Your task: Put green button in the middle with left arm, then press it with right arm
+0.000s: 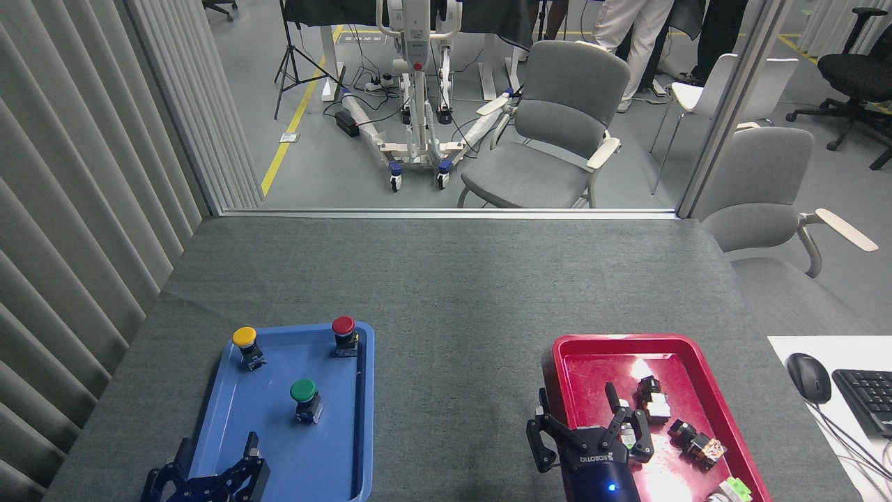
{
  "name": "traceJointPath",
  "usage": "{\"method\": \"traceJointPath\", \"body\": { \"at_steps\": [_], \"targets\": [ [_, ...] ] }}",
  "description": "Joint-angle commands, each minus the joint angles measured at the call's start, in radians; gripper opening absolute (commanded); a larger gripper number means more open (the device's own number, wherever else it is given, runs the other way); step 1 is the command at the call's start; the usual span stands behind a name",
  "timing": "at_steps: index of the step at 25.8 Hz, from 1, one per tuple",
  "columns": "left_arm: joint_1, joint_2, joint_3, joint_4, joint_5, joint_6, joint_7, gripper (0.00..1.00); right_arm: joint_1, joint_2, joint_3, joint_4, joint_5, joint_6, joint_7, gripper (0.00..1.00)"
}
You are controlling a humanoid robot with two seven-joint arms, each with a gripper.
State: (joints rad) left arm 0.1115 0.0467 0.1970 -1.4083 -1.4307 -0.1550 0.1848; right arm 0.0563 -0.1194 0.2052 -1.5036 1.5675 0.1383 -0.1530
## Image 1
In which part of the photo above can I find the black mouse cable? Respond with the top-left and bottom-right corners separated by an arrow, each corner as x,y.
812,401 -> 892,482

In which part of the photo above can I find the person in white trousers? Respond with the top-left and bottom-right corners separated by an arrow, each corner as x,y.
592,0 -> 673,113

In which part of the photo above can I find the black tripod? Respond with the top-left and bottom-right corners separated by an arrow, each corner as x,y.
274,0 -> 346,119

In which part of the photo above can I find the blue plastic tray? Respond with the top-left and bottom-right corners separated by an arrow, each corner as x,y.
183,321 -> 375,502

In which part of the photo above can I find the green white switch block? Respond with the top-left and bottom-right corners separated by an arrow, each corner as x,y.
704,477 -> 752,502

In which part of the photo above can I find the white plastic chair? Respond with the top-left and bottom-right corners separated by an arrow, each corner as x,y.
650,53 -> 799,196

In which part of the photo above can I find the green push button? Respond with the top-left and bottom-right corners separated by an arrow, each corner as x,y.
290,379 -> 323,425

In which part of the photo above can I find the black orange switch block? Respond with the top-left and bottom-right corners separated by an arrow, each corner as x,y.
668,419 -> 727,471

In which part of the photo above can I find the silver table edge rail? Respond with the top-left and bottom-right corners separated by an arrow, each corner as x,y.
216,208 -> 680,221

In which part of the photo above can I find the silver post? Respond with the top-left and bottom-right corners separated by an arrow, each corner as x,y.
677,0 -> 795,218

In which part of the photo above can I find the yellow push button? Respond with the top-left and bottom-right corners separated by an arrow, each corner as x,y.
232,326 -> 267,372

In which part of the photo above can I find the person in black trousers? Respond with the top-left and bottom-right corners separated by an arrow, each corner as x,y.
686,0 -> 750,86

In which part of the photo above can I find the black computer mouse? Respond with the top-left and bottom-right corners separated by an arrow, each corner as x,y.
786,353 -> 832,404

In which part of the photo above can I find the white desk pad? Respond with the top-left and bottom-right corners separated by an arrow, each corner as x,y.
767,335 -> 892,502

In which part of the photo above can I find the black office chair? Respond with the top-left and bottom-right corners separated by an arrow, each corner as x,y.
786,7 -> 892,170

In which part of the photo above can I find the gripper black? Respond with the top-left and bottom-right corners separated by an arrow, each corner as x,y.
141,431 -> 270,502
526,382 -> 654,502

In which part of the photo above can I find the black white switch block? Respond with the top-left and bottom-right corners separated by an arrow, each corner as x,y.
636,376 -> 671,424

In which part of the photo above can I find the white stand on wheels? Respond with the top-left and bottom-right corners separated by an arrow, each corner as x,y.
341,0 -> 516,192

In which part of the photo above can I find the black keyboard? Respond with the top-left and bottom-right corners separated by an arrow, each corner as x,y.
832,369 -> 892,439

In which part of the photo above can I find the red push button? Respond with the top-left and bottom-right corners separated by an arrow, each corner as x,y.
332,316 -> 360,358

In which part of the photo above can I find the red plastic tray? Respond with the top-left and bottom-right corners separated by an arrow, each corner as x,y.
552,334 -> 772,502

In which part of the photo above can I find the grey armchair with white armrests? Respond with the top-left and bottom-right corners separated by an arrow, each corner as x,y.
458,40 -> 631,208
700,127 -> 879,335

